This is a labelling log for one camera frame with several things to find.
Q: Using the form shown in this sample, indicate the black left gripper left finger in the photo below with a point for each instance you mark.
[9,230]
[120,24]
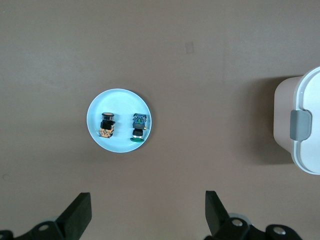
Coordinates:
[75,215]

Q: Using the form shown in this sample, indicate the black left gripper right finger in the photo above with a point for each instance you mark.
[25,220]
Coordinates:
[217,220]

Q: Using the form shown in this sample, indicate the orange push-button switch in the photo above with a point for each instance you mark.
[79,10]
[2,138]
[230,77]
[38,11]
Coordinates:
[107,125]

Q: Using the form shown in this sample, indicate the white lunch box grey latches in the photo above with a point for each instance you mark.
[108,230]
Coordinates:
[307,150]

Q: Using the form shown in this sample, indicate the light blue round plate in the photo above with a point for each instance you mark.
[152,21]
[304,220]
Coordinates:
[122,105]

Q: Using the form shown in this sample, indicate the green mushroom push-button switch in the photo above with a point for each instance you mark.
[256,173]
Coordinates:
[138,125]

